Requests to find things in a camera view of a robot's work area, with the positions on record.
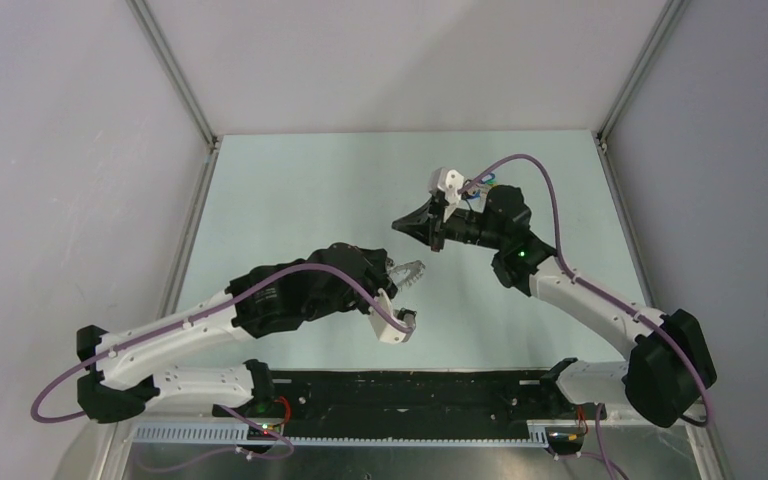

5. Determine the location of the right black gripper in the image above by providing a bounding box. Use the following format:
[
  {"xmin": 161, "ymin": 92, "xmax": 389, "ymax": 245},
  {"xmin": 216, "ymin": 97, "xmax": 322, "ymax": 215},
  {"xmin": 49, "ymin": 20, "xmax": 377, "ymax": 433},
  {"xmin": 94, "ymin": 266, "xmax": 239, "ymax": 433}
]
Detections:
[{"xmin": 392, "ymin": 194, "xmax": 504, "ymax": 254}]

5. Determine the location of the metal disc with keyrings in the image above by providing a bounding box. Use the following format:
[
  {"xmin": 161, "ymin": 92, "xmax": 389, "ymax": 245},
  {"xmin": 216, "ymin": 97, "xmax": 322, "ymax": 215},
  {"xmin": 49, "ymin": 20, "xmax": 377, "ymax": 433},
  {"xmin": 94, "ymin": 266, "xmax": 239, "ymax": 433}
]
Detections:
[{"xmin": 387, "ymin": 260, "xmax": 426, "ymax": 291}]

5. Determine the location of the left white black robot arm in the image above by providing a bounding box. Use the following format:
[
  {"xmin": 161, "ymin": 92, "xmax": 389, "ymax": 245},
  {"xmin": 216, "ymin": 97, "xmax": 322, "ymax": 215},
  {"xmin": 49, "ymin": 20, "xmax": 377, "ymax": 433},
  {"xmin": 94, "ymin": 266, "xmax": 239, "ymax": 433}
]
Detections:
[{"xmin": 77, "ymin": 243, "xmax": 415, "ymax": 424}]

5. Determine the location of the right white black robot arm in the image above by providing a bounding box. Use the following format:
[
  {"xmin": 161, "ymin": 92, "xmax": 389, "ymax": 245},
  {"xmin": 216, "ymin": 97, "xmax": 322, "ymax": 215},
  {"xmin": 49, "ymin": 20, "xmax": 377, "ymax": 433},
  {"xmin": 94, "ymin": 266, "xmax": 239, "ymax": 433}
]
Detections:
[{"xmin": 391, "ymin": 185, "xmax": 717, "ymax": 428}]

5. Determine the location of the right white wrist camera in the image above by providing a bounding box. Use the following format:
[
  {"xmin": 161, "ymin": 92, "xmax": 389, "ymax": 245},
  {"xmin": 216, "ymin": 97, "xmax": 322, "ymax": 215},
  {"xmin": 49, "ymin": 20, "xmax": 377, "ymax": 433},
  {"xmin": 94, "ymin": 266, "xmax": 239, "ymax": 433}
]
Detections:
[{"xmin": 428, "ymin": 167, "xmax": 466, "ymax": 222}]

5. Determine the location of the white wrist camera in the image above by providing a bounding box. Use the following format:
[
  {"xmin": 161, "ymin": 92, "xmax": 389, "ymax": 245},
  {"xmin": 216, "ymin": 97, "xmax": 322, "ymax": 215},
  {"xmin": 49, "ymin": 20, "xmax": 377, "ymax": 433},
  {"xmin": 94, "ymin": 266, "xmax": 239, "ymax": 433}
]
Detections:
[
  {"xmin": 367, "ymin": 289, "xmax": 417, "ymax": 344},
  {"xmin": 428, "ymin": 167, "xmax": 466, "ymax": 222}
]

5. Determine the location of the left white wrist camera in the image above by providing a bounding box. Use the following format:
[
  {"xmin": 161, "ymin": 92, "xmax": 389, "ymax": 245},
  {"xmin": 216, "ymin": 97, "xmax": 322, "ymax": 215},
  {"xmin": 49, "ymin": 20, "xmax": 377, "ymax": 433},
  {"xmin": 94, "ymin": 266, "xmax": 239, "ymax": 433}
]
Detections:
[{"xmin": 367, "ymin": 289, "xmax": 417, "ymax": 344}]

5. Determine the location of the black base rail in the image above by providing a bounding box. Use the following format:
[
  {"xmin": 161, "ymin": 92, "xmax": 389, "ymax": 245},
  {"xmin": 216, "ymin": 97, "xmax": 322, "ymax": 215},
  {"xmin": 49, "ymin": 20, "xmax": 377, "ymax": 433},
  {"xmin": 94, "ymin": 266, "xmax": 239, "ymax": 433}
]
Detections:
[{"xmin": 236, "ymin": 370, "xmax": 577, "ymax": 438}]

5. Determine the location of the white slotted cable duct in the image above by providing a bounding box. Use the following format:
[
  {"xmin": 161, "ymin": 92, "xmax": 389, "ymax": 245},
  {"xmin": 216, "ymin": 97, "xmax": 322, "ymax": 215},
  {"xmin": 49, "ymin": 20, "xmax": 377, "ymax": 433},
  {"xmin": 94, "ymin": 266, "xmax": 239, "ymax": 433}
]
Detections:
[{"xmin": 131, "ymin": 421, "xmax": 584, "ymax": 448}]

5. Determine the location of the right aluminium frame post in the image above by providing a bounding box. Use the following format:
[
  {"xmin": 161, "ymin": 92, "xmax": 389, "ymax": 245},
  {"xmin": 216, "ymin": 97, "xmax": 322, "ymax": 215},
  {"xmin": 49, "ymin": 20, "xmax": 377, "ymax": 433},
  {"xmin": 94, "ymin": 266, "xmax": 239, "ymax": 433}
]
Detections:
[{"xmin": 595, "ymin": 0, "xmax": 691, "ymax": 153}]

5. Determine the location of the aluminium frame post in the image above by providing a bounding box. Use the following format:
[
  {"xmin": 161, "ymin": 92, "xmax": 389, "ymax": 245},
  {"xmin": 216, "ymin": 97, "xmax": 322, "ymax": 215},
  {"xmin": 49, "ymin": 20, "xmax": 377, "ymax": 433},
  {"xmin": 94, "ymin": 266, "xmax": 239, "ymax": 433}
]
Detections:
[
  {"xmin": 595, "ymin": 0, "xmax": 691, "ymax": 153},
  {"xmin": 125, "ymin": 0, "xmax": 220, "ymax": 150}
]

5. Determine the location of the left aluminium frame post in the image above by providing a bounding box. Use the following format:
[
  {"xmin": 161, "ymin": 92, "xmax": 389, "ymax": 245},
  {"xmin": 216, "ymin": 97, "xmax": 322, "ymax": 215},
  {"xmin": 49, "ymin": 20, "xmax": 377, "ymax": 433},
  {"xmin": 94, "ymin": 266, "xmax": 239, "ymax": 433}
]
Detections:
[{"xmin": 125, "ymin": 0, "xmax": 220, "ymax": 150}]

